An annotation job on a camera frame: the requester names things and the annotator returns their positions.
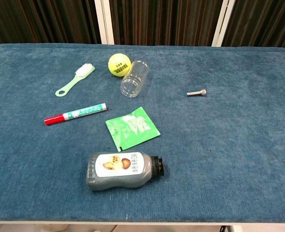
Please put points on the blue table cloth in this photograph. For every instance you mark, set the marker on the blue table cloth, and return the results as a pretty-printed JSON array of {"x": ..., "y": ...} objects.
[{"x": 142, "y": 135}]

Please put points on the white partition frame post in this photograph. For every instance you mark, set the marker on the white partition frame post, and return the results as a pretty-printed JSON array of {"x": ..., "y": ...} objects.
[
  {"x": 222, "y": 23},
  {"x": 104, "y": 21}
]

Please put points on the yellow tennis ball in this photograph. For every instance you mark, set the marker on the yellow tennis ball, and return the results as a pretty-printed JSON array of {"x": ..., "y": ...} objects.
[{"x": 119, "y": 64}]

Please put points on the green foil sachet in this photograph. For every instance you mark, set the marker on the green foil sachet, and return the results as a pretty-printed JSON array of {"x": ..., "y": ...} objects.
[{"x": 132, "y": 129}]

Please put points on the grey sauce bottle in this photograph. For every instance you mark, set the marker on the grey sauce bottle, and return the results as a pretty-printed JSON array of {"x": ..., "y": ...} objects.
[{"x": 119, "y": 170}]

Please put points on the silver metal bolt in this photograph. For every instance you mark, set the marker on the silver metal bolt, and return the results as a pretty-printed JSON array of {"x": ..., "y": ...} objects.
[{"x": 197, "y": 93}]

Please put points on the red capped marker pen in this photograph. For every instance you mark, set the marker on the red capped marker pen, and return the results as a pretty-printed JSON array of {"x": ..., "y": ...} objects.
[{"x": 75, "y": 114}]

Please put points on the clear plastic jar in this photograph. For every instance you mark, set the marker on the clear plastic jar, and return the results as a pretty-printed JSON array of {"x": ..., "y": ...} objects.
[{"x": 134, "y": 78}]

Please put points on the light green brush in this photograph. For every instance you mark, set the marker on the light green brush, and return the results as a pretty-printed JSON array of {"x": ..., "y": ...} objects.
[{"x": 77, "y": 78}]

